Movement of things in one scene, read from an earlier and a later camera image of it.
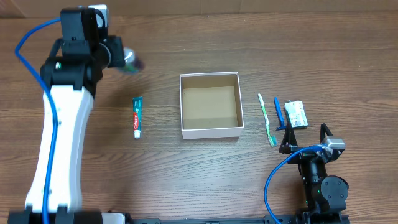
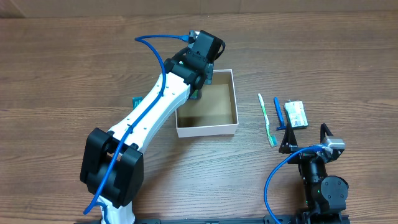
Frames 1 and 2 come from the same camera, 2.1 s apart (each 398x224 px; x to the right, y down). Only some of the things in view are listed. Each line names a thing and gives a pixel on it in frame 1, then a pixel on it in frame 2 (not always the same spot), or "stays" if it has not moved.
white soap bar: x=296 y=114 stays
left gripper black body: x=116 y=51 → x=208 y=74
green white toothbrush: x=272 y=139 stays
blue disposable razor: x=279 y=114 stays
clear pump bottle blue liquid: x=130 y=67 → x=197 y=94
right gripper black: x=305 y=152 stays
